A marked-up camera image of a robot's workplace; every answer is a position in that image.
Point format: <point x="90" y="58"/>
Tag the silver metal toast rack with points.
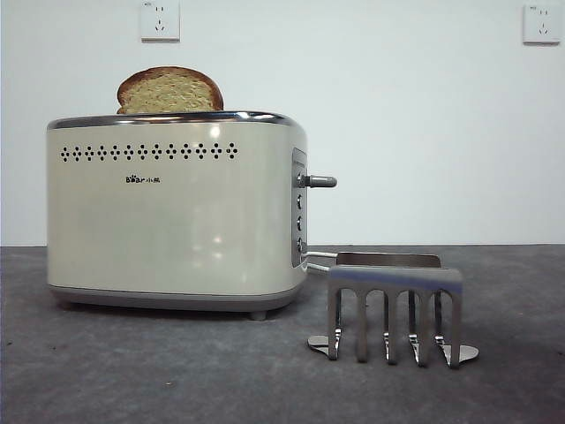
<point x="393" y="276"/>

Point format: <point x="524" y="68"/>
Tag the white wall socket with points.
<point x="160" y="22"/>
<point x="541" y="24"/>

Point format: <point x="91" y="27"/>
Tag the cream two-slot toaster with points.
<point x="167" y="221"/>

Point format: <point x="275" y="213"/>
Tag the bread slice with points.
<point x="170" y="90"/>

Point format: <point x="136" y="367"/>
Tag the grey toaster lever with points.
<point x="321" y="180"/>

